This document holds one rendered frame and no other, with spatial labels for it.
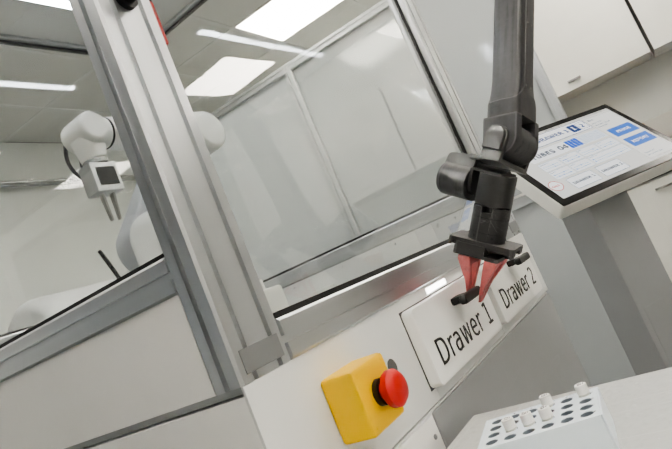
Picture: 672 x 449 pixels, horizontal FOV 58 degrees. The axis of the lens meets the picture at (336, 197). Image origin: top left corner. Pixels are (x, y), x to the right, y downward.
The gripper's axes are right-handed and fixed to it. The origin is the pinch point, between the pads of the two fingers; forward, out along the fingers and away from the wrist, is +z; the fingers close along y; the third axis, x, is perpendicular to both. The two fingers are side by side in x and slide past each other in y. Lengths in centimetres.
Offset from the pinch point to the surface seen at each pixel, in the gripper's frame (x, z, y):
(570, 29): -315, -88, 55
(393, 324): 20.0, 1.2, 4.9
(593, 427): 34.8, -1.6, -22.0
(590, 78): -315, -59, 38
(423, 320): 15.0, 1.2, 2.6
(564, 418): 33.3, -0.8, -19.3
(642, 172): -91, -19, -14
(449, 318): 6.9, 2.6, 1.5
